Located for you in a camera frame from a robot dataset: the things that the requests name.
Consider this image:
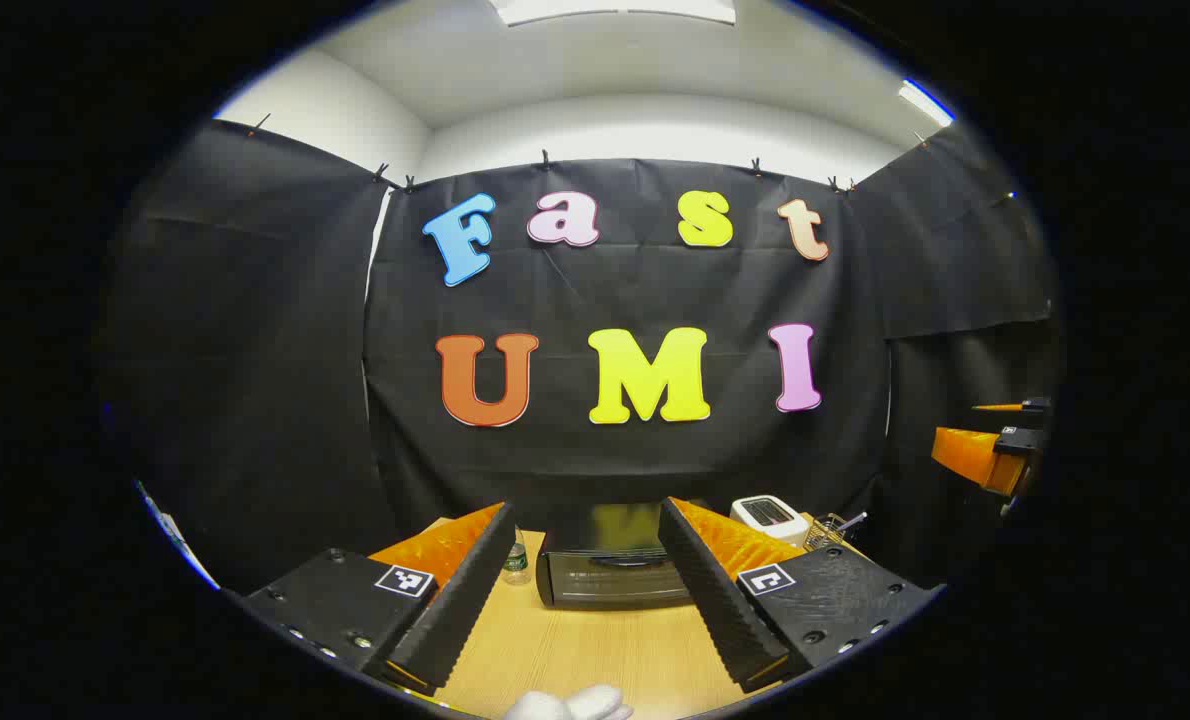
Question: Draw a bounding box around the metal wire basket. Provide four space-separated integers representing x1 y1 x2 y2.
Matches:
803 512 868 553

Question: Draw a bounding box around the black backdrop cloth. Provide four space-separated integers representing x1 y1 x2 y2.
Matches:
105 118 1061 601

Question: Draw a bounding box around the small ceiling light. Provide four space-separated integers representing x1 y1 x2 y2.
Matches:
898 80 956 128

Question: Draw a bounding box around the black electric oven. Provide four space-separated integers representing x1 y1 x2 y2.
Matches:
537 503 698 611

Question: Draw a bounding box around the clear water bottle green label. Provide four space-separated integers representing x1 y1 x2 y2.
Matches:
502 527 533 586

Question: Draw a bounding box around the large ceiling light panel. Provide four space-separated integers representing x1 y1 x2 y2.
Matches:
490 0 736 27

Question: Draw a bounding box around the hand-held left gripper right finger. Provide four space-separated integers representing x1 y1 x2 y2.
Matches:
658 497 946 694

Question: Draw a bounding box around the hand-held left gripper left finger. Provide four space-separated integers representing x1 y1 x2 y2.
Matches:
245 502 516 696

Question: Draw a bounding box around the white toaster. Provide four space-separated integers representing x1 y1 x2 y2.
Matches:
730 495 811 549

